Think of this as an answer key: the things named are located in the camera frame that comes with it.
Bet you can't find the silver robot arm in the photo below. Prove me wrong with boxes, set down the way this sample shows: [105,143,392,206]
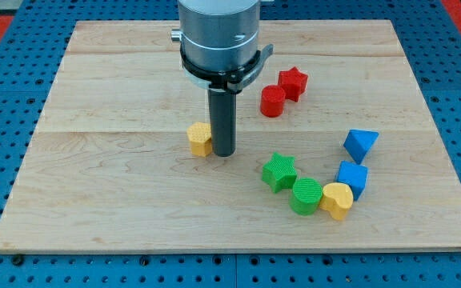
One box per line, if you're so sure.
[171,0,274,94]

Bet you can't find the yellow heart block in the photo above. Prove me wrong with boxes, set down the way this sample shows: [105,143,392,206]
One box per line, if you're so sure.
[319,182,354,221]

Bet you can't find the yellow pentagon block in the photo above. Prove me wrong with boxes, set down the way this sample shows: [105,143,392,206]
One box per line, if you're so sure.
[186,122,212,157]

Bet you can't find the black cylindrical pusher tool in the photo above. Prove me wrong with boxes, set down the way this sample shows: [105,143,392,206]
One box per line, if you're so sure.
[208,90,236,157]

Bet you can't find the green star block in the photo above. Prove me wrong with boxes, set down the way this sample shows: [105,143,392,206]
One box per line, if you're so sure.
[261,152,298,194]

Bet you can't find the red cylinder block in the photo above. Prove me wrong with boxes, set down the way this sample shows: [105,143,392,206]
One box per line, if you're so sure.
[259,85,286,118]

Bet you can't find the red star block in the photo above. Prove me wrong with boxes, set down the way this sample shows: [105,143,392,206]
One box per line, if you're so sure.
[278,66,308,102]

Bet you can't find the green cylinder block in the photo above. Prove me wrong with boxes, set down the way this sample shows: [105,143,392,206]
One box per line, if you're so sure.
[289,178,323,216]

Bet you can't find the wooden board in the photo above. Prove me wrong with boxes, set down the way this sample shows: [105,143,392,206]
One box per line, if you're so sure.
[0,20,461,254]

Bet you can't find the blue triangle block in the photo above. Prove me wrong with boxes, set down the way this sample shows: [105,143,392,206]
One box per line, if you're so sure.
[343,130,379,165]

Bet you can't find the blue cube block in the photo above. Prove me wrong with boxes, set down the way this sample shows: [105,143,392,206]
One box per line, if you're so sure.
[335,161,369,201]

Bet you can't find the black clamp ring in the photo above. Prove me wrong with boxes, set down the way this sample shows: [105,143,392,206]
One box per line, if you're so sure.
[179,43,275,95]

